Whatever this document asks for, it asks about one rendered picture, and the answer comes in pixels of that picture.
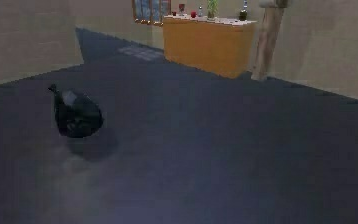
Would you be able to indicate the wooden framed window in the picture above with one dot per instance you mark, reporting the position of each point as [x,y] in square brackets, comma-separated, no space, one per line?
[151,10]

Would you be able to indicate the dark glass bottle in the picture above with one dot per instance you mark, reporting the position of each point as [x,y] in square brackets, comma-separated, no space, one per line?
[243,13]

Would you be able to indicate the orange wooden sideboard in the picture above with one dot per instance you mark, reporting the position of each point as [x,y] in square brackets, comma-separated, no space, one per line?
[207,46]

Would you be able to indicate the black garbage bag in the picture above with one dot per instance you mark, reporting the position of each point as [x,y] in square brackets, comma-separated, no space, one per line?
[78,116]

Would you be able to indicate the small clear bottle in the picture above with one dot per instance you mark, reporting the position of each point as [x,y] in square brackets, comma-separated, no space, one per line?
[200,11]

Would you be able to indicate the dark red vase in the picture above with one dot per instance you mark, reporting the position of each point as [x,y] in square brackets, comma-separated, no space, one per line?
[181,8]

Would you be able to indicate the green house plant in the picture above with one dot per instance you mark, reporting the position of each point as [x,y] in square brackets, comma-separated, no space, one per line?
[212,8]

